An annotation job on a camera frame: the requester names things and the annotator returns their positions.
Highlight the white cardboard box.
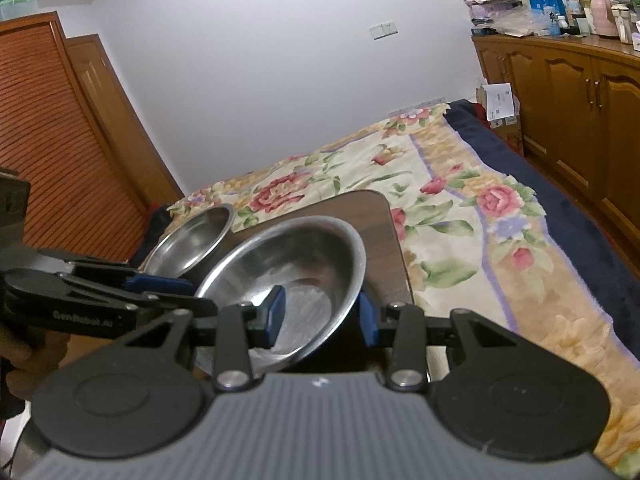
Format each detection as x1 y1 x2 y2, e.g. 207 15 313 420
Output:
476 82 520 127

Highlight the floral bed blanket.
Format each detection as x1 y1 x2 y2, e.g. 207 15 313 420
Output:
170 101 639 479

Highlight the wooden sideboard cabinet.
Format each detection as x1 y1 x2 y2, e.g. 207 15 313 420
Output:
473 35 639 246

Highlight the medium steel bowl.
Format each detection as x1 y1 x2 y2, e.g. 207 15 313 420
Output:
196 216 367 376

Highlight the wall light switch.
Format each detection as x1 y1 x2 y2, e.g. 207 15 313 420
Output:
369 22 398 40

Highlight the dark clothing on bed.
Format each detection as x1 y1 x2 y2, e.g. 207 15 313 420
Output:
128 205 172 268

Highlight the small steel bowl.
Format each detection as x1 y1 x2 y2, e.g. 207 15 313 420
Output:
142 204 235 278

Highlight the pink thermos jug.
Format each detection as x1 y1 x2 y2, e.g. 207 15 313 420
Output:
590 0 618 38

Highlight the folded fabric pile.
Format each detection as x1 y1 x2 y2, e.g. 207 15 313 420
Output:
463 0 522 27

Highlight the blue box on sideboard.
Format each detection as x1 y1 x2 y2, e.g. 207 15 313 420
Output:
529 0 566 18

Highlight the wooden louvered wardrobe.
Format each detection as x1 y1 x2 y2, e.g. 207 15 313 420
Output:
1 13 183 260

